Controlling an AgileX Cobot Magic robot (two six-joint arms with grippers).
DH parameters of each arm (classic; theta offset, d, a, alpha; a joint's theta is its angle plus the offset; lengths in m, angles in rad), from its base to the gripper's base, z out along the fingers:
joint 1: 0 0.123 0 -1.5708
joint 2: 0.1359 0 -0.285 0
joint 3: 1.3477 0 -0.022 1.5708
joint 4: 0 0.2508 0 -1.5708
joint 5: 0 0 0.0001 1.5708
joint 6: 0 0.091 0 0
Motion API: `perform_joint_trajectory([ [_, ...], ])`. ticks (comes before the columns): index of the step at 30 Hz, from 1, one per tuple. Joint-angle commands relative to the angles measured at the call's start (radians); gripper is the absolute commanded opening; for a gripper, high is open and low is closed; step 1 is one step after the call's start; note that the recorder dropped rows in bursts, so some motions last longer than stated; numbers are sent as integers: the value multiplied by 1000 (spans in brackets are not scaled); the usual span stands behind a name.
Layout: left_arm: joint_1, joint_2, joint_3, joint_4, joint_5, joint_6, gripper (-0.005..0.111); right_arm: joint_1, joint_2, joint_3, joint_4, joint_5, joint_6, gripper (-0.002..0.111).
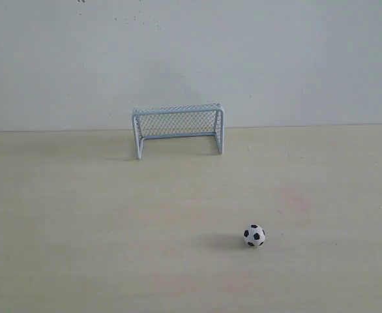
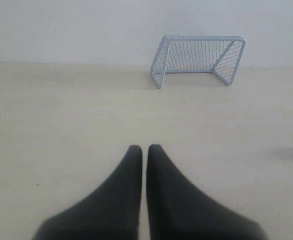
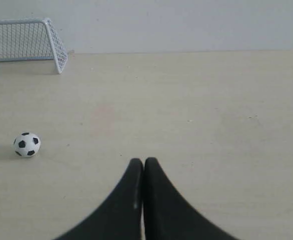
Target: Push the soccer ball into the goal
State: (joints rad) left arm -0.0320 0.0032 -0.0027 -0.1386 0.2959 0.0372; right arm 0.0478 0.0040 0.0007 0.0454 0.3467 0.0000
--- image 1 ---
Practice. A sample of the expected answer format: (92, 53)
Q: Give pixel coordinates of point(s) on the black and white mini ball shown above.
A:
(254, 236)

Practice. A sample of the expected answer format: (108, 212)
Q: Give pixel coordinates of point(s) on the small white soccer goal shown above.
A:
(203, 120)

